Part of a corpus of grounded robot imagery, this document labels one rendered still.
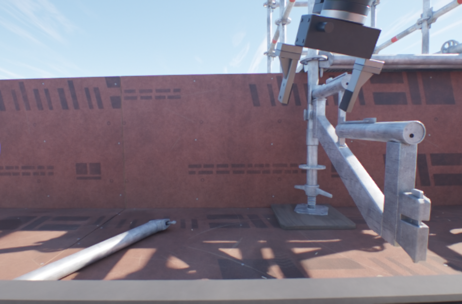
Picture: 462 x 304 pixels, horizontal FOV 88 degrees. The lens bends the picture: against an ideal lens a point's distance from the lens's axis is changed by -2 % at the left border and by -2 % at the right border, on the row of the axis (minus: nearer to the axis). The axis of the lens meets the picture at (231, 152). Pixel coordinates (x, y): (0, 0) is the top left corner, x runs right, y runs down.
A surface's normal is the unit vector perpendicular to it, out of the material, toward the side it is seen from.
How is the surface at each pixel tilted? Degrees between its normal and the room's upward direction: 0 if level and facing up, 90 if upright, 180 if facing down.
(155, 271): 0
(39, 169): 90
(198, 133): 90
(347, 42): 114
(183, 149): 90
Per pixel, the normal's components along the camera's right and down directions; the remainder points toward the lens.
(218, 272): -0.01, -1.00
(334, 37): 0.11, 0.47
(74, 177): -0.02, 0.07
